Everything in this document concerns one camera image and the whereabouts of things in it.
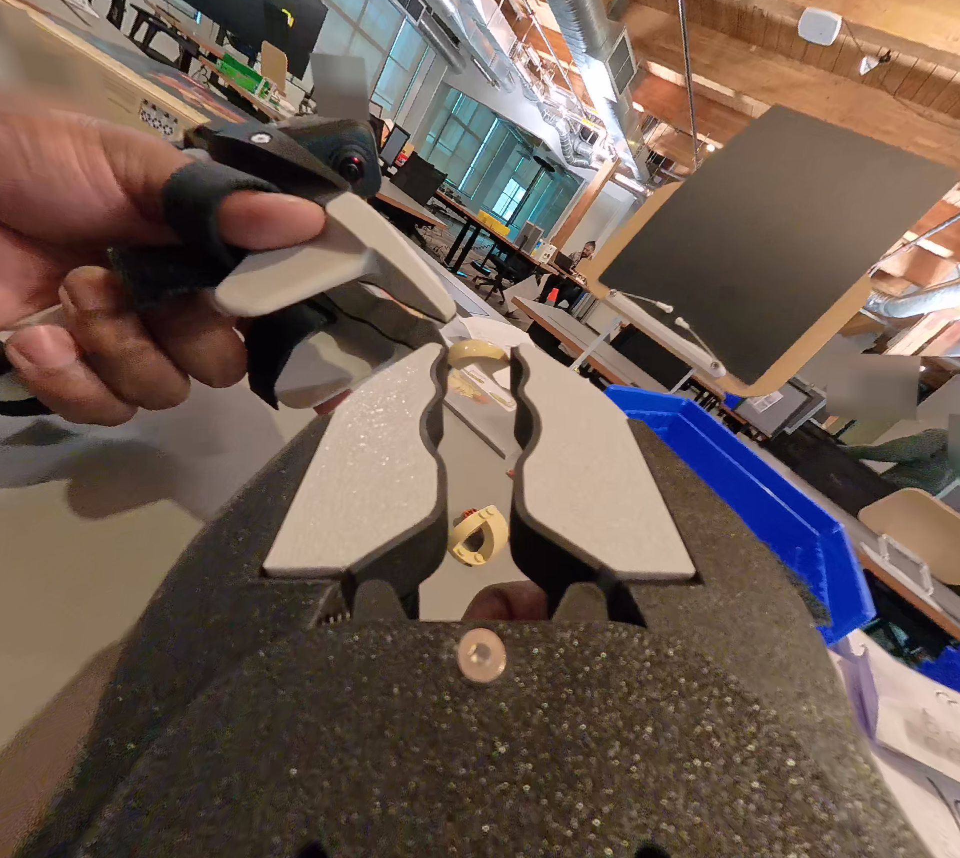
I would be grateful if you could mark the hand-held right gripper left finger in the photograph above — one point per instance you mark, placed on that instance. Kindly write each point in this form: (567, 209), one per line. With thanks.
(360, 490)

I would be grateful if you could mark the tan curved brick assembly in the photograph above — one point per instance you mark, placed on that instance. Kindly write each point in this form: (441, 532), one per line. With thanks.
(478, 539)

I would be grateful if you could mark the person's left hand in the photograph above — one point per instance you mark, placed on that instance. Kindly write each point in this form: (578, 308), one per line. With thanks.
(75, 182)

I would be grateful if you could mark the green box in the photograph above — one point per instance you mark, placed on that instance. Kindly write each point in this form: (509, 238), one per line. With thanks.
(238, 70)

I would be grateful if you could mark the blue plastic bin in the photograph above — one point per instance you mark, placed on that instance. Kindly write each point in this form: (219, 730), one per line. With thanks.
(750, 483)

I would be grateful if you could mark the white ceiling device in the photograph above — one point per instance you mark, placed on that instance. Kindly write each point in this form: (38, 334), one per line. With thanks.
(820, 25)

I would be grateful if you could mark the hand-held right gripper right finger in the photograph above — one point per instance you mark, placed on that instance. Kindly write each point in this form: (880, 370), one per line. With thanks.
(600, 498)

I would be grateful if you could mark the grey instruction booklet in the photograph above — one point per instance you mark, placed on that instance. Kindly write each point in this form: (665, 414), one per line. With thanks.
(480, 415)

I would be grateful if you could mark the torn cardboard box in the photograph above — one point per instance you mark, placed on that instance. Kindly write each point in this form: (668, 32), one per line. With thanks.
(112, 70)

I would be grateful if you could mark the person's right hand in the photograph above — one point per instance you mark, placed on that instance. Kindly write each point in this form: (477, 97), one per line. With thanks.
(510, 603)

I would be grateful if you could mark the white metal bracket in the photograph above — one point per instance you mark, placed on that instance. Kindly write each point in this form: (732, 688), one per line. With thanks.
(675, 333)

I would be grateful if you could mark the yellow plastic bin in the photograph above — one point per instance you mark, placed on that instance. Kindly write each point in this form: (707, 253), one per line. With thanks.
(495, 222)

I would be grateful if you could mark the grey top wooden edged table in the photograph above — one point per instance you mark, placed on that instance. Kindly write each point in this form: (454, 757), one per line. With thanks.
(570, 333)

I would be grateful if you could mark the small tan arch brick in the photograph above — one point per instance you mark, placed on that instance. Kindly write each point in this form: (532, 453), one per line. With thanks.
(480, 350)

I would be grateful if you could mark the grey desk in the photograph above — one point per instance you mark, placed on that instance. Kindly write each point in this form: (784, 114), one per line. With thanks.
(112, 535)

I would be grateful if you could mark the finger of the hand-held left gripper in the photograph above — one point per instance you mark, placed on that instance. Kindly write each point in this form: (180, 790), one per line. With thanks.
(397, 333)
(397, 265)

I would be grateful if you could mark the black board with wooden rim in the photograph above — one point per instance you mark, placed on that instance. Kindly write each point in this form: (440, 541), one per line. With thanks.
(787, 235)

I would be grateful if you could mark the wooden table with black legs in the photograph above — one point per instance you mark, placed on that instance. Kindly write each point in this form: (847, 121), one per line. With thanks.
(510, 242)

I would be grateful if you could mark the long wooden edged table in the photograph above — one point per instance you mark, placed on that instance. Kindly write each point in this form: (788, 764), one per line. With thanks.
(409, 205)

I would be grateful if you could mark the light wooden chair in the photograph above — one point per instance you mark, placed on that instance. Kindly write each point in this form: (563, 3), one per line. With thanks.
(915, 528)
(274, 64)

